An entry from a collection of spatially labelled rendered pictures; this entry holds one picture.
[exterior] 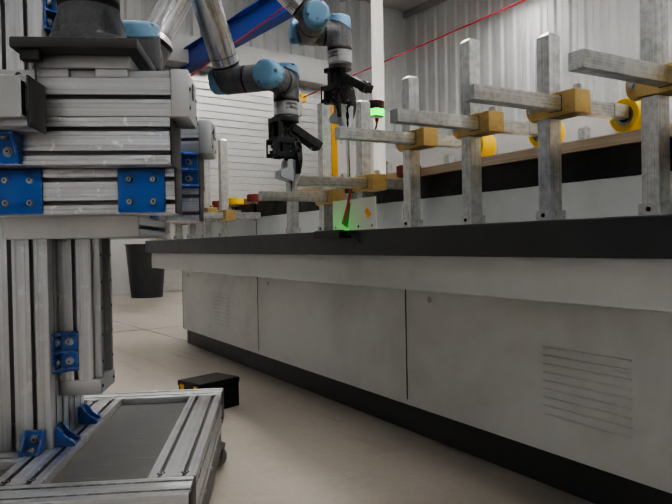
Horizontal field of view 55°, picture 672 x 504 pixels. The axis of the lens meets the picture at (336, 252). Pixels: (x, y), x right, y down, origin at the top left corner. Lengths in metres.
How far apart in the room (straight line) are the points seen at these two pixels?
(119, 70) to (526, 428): 1.35
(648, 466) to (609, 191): 0.63
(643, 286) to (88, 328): 1.17
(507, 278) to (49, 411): 1.07
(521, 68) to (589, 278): 9.60
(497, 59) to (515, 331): 9.61
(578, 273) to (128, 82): 0.98
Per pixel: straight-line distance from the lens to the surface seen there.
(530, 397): 1.88
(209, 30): 1.84
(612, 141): 1.66
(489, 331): 1.95
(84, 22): 1.37
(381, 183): 2.02
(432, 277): 1.81
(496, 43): 11.40
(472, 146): 1.68
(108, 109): 1.32
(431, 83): 12.30
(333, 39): 2.09
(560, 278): 1.50
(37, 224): 1.47
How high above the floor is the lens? 0.66
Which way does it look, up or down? 1 degrees down
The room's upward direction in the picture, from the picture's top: 1 degrees counter-clockwise
